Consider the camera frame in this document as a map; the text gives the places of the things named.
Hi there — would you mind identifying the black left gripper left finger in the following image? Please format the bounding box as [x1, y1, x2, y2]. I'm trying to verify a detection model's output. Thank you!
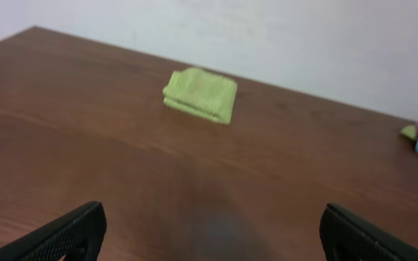
[0, 201, 107, 261]

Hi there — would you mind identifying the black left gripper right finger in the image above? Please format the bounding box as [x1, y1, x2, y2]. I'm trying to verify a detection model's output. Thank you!
[319, 203, 418, 261]

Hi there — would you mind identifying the green microfiber cloth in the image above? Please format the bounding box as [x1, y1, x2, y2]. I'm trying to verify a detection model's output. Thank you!
[163, 67, 237, 125]

